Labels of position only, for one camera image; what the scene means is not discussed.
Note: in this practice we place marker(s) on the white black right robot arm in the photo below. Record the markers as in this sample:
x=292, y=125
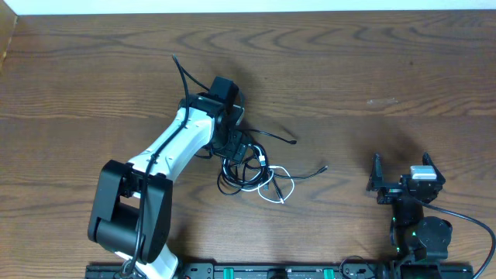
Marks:
x=421, y=241

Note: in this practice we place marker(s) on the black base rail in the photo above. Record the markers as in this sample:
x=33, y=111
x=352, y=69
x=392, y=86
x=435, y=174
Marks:
x=348, y=270

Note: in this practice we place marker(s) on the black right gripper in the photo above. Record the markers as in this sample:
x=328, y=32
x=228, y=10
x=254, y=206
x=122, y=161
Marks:
x=397, y=186

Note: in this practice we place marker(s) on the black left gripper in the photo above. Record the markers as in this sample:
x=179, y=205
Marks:
x=235, y=148

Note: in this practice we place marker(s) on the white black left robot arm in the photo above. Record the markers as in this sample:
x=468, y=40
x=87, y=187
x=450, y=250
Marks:
x=131, y=212

